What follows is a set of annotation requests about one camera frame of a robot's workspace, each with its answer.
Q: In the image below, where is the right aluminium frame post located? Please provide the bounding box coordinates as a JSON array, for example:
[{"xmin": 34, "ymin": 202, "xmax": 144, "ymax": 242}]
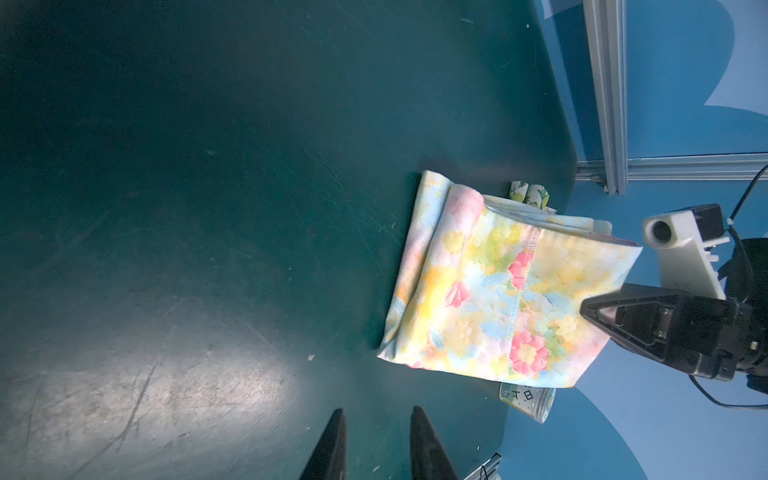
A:
[{"xmin": 583, "ymin": 0, "xmax": 629, "ymax": 195}]

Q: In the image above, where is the lemon print skirt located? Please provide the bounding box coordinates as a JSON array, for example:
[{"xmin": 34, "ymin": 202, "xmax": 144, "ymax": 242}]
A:
[{"xmin": 509, "ymin": 180, "xmax": 550, "ymax": 211}]

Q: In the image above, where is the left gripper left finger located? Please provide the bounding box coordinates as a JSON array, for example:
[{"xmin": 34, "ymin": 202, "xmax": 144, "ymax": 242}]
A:
[{"xmin": 299, "ymin": 408, "xmax": 347, "ymax": 480}]

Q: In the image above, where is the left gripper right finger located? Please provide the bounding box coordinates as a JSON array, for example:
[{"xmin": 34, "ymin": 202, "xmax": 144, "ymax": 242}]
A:
[{"xmin": 410, "ymin": 406, "xmax": 458, "ymax": 480}]

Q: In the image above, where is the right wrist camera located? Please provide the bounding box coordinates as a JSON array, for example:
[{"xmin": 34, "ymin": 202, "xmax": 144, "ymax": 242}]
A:
[{"xmin": 643, "ymin": 204, "xmax": 729, "ymax": 300}]

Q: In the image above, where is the pink floral skirt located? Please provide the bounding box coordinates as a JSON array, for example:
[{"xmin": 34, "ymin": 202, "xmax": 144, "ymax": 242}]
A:
[{"xmin": 378, "ymin": 171, "xmax": 642, "ymax": 388}]

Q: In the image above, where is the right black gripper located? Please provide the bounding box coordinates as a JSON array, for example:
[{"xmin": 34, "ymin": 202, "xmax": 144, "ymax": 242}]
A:
[{"xmin": 580, "ymin": 284, "xmax": 756, "ymax": 381}]

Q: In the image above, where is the round green white tin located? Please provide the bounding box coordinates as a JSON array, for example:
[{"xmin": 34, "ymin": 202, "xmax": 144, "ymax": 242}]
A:
[{"xmin": 499, "ymin": 383, "xmax": 556, "ymax": 424}]

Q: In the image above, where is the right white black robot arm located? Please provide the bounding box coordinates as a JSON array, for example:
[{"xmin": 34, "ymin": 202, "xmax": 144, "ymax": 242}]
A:
[{"xmin": 580, "ymin": 238, "xmax": 767, "ymax": 394}]

